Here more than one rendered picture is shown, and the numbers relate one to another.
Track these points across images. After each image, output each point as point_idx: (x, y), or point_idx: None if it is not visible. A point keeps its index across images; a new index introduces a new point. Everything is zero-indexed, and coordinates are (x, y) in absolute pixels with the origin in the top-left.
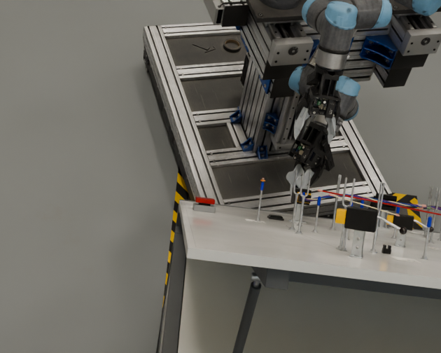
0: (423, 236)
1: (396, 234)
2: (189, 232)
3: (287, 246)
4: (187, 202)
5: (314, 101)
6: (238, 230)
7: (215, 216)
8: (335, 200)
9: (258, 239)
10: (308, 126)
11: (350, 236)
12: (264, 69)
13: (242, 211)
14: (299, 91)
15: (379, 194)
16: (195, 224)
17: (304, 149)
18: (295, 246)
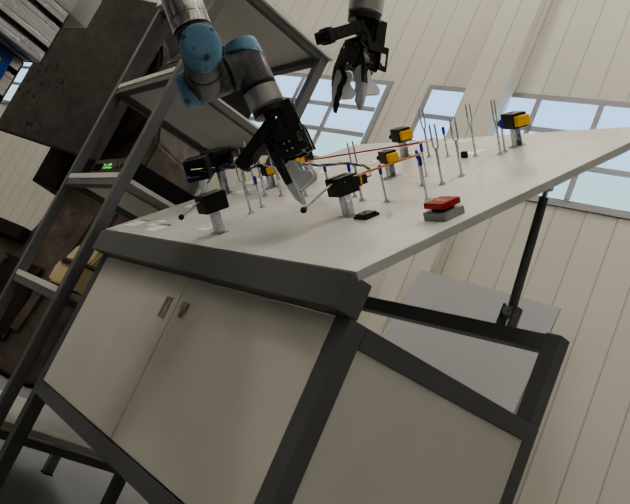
0: (252, 212)
1: (285, 209)
2: (619, 145)
3: (556, 145)
4: (373, 257)
5: (378, 57)
6: (535, 165)
7: (469, 200)
8: (356, 169)
9: (560, 150)
10: (291, 104)
11: (393, 186)
12: (56, 37)
13: (351, 236)
14: (218, 64)
15: (467, 113)
16: (570, 165)
17: (305, 134)
18: (543, 148)
